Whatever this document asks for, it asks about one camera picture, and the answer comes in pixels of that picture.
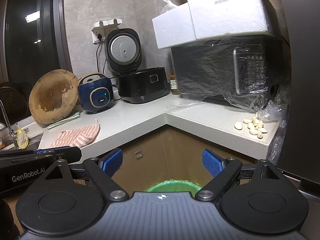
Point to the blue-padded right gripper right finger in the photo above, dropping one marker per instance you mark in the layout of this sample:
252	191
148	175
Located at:
224	173

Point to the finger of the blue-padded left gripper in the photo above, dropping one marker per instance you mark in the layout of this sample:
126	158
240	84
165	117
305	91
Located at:
71	154

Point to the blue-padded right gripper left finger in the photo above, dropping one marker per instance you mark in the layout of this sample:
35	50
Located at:
100	172

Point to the green lined trash bin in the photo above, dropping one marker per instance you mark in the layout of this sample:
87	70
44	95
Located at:
175	186

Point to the pink striped cloth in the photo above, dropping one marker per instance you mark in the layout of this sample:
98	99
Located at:
79	137

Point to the yellow-rimmed round scrubber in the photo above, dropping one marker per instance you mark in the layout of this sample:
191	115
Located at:
22	139

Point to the green white striped cloth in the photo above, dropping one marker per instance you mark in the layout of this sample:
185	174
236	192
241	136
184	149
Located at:
66	120

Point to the peeled garlic cloves pile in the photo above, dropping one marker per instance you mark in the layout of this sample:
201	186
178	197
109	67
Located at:
254	126

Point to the round wooden cutting board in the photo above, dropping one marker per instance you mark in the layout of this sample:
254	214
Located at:
53	96

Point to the navy blue rice cooker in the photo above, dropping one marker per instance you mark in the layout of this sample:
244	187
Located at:
95	92

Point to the glass jar orange lid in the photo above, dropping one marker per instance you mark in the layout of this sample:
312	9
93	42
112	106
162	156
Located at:
173	84

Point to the plastic wrap on microwave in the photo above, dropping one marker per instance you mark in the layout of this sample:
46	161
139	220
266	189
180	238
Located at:
237	79

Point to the black microwave oven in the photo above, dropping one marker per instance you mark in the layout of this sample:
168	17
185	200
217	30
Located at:
225	72

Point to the black rice cooker open lid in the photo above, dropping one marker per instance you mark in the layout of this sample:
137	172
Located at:
124	55

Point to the white styrofoam block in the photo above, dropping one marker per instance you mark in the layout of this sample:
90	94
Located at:
174	27

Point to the white foam box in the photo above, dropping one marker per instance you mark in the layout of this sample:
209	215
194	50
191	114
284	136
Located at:
218	18

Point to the white wall socket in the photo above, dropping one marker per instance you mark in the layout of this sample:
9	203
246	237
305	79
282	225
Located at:
102	28

